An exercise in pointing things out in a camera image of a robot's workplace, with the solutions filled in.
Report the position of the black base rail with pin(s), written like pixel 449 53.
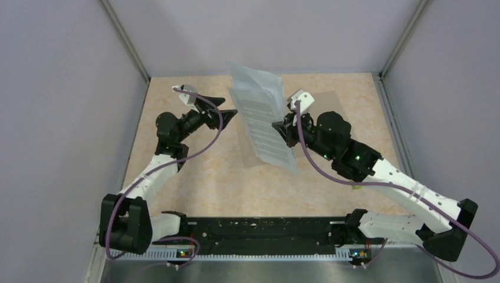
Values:
pixel 270 235

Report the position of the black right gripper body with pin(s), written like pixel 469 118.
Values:
pixel 309 133

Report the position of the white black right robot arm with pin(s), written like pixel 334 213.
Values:
pixel 432 218

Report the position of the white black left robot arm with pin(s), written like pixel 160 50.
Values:
pixel 125 221

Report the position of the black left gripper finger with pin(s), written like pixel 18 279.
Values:
pixel 206 103
pixel 224 117

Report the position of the white slotted cable duct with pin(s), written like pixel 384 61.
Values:
pixel 176 254

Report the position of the printed white paper sheets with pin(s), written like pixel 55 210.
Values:
pixel 260 143

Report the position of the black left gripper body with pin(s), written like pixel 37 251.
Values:
pixel 194 119

